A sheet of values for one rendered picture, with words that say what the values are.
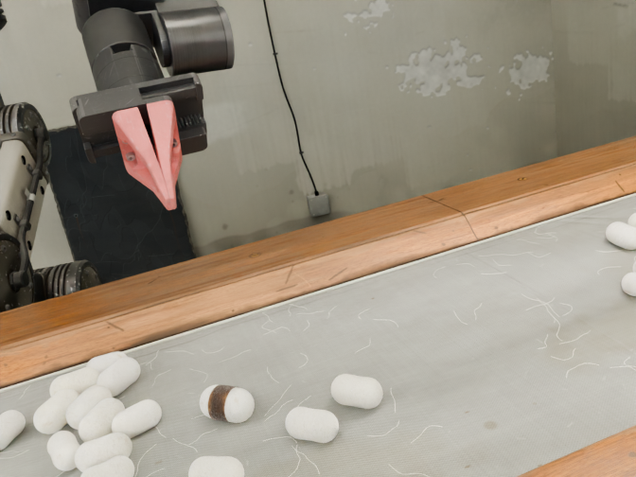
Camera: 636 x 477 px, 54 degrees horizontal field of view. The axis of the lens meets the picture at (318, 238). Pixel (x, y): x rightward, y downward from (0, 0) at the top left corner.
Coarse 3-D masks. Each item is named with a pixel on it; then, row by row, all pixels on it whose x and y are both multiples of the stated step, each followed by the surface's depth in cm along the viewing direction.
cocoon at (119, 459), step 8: (120, 456) 36; (104, 464) 36; (112, 464) 36; (120, 464) 36; (128, 464) 36; (88, 472) 35; (96, 472) 35; (104, 472) 35; (112, 472) 35; (120, 472) 36; (128, 472) 36
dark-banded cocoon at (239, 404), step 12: (216, 384) 41; (204, 396) 40; (228, 396) 40; (240, 396) 39; (204, 408) 40; (228, 408) 39; (240, 408) 39; (252, 408) 40; (228, 420) 40; (240, 420) 40
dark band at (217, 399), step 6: (222, 384) 41; (216, 390) 40; (222, 390) 40; (228, 390) 40; (210, 396) 40; (216, 396) 40; (222, 396) 40; (210, 402) 40; (216, 402) 40; (222, 402) 39; (210, 408) 40; (216, 408) 40; (222, 408) 39; (210, 414) 40; (216, 414) 40; (222, 414) 39; (222, 420) 40
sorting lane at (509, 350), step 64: (448, 256) 59; (512, 256) 57; (576, 256) 55; (256, 320) 54; (320, 320) 52; (384, 320) 50; (448, 320) 48; (512, 320) 46; (576, 320) 45; (192, 384) 46; (256, 384) 44; (320, 384) 43; (384, 384) 41; (448, 384) 40; (512, 384) 39; (576, 384) 38; (192, 448) 39; (256, 448) 38; (320, 448) 37; (384, 448) 36; (448, 448) 35; (512, 448) 34; (576, 448) 33
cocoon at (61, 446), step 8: (64, 432) 40; (48, 440) 40; (56, 440) 39; (64, 440) 39; (72, 440) 39; (48, 448) 39; (56, 448) 38; (64, 448) 38; (72, 448) 38; (56, 456) 38; (64, 456) 38; (72, 456) 38; (56, 464) 38; (64, 464) 38; (72, 464) 38
